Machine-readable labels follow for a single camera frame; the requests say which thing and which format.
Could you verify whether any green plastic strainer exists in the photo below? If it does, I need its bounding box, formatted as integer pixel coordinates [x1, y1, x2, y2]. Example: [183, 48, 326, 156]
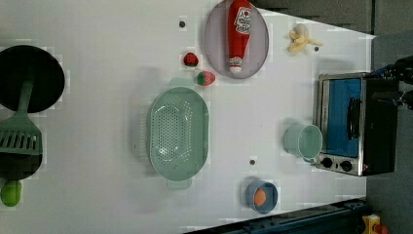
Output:
[146, 78, 209, 190]

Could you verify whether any pink toy strawberry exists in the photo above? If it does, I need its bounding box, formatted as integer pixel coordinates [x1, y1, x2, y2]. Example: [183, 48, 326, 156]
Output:
[197, 71, 215, 86]

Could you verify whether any dark red toy strawberry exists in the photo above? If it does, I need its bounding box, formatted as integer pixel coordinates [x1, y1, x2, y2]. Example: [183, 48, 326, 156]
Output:
[183, 53, 199, 67]

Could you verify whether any grey round plate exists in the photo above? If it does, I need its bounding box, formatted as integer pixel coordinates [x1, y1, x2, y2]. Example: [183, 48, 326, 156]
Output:
[204, 0, 269, 79]

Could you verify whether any orange toy egg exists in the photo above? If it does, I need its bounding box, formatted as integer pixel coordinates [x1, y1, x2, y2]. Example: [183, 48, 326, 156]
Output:
[254, 189, 267, 206]

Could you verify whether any blue bowl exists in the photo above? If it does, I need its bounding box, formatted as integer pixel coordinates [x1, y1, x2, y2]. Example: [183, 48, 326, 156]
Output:
[245, 179, 279, 215]

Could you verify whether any light green mug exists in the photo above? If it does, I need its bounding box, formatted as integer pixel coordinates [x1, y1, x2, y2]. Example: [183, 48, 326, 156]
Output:
[282, 125, 323, 164]

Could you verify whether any red ketchup bottle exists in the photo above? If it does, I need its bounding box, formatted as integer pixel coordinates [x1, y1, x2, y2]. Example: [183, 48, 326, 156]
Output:
[227, 0, 252, 74]

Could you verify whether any peeled toy banana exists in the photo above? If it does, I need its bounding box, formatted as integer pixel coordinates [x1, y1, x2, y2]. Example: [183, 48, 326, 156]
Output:
[287, 23, 322, 54]

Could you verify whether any black toaster oven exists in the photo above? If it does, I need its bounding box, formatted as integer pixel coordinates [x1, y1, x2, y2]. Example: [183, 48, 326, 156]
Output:
[316, 73, 398, 176]

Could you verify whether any green slotted spatula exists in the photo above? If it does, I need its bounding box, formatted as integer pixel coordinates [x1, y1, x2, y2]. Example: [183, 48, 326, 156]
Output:
[0, 81, 43, 155]

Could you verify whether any black frying pan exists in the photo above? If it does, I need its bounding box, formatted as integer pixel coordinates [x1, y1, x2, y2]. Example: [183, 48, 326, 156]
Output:
[0, 45, 65, 180]

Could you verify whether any yellow emergency stop button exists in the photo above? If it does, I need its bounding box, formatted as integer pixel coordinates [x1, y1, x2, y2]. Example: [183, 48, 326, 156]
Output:
[362, 214, 389, 234]

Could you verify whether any green toy fruit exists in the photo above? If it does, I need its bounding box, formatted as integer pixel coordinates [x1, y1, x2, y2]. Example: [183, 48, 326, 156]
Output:
[1, 180, 22, 207]

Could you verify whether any blue metal frame rail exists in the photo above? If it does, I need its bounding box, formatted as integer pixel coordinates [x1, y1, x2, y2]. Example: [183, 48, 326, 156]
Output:
[186, 199, 371, 234]

